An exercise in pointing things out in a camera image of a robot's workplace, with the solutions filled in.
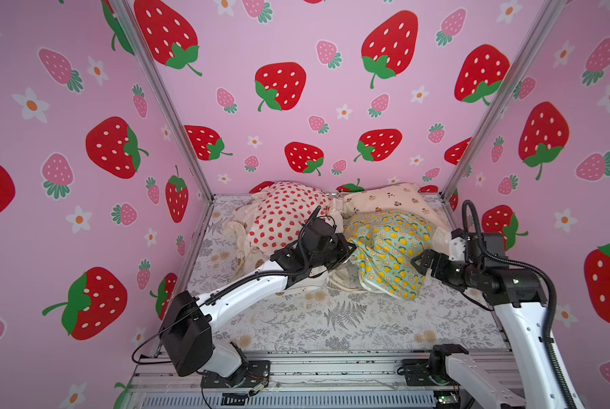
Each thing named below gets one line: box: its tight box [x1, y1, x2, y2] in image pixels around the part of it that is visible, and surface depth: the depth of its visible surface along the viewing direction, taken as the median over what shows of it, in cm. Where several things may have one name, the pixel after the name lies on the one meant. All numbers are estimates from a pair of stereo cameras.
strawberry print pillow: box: [247, 181, 334, 260], surface depth 92 cm
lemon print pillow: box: [344, 210, 436, 300], surface depth 76 cm
